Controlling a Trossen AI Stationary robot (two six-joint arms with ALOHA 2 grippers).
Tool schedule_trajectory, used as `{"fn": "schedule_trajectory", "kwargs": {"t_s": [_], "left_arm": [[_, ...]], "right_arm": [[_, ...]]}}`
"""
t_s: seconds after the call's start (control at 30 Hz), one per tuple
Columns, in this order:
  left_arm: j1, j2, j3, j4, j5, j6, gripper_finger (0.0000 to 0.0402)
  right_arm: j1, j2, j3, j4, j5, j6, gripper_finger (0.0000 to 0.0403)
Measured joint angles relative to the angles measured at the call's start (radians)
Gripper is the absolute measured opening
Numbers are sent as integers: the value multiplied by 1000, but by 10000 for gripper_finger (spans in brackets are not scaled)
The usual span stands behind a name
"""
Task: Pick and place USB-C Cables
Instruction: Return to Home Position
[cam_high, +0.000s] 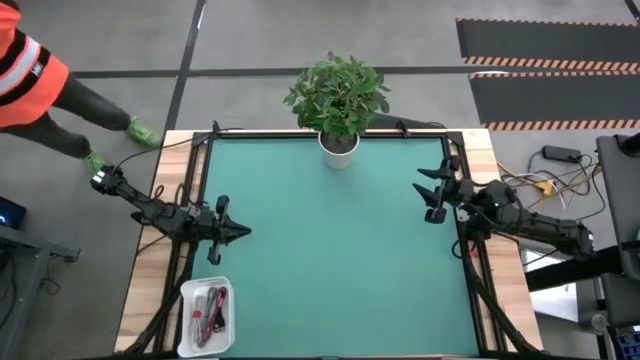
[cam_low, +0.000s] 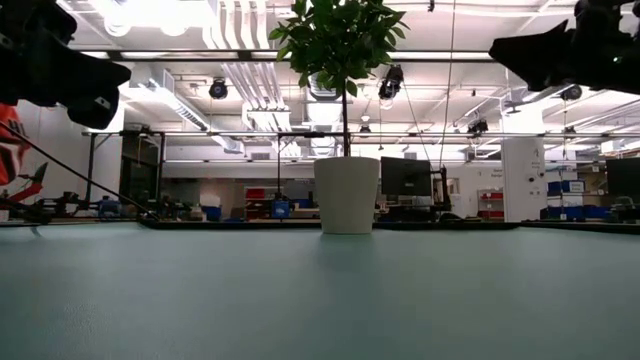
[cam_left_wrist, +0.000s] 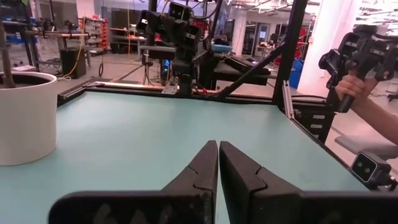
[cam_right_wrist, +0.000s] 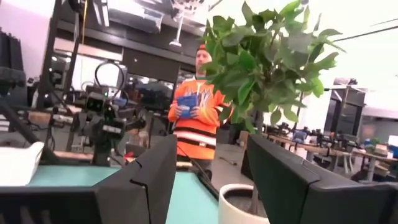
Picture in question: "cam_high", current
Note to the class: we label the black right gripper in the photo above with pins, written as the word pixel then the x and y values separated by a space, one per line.
pixel 460 192

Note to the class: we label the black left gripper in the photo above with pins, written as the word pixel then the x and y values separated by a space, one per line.
pixel 210 225

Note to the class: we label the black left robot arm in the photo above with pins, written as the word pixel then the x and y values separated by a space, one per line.
pixel 150 210

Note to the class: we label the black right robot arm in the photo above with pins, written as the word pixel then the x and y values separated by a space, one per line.
pixel 550 230

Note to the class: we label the black stand base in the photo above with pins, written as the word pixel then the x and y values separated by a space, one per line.
pixel 395 121

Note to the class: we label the white plant pot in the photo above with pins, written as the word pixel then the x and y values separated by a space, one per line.
pixel 339 159

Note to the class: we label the green table mat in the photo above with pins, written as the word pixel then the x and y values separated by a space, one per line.
pixel 325 290

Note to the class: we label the yellow plug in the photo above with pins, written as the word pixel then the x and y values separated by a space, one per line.
pixel 545 188

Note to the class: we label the white plastic bin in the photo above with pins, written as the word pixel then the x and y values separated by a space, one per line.
pixel 187 345

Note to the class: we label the green leafy plant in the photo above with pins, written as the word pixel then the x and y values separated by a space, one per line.
pixel 337 95

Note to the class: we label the black power adapter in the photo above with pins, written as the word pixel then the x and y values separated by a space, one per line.
pixel 560 152

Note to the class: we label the black hazard-striped floor mat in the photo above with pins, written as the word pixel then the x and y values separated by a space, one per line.
pixel 550 42
pixel 555 97

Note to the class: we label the black beam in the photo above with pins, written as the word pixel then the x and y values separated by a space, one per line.
pixel 570 272

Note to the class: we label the grey metal cabinet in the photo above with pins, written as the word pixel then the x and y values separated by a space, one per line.
pixel 620 200

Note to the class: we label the grey metal desk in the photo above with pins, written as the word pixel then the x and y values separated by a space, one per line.
pixel 30 242

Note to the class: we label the dark monitor with blue light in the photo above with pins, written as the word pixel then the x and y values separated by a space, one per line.
pixel 10 212

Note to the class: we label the person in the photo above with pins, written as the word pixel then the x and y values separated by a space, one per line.
pixel 30 75

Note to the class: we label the white mount bracket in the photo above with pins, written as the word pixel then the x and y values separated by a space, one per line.
pixel 462 215

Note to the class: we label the black aluminium table frame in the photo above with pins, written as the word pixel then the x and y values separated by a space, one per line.
pixel 260 134

